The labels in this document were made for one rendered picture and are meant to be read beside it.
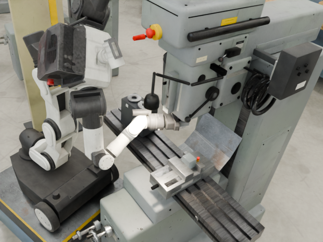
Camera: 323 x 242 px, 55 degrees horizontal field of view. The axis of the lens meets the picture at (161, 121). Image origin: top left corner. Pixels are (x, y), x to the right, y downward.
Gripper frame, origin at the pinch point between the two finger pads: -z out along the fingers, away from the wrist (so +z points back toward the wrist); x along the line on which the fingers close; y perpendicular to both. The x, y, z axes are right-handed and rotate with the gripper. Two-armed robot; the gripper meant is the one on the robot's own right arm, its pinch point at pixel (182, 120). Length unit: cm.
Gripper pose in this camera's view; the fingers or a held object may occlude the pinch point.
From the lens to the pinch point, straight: 165.4
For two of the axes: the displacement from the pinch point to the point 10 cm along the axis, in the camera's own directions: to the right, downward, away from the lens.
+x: -2.1, -6.1, 7.6
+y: -1.1, 7.9, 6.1
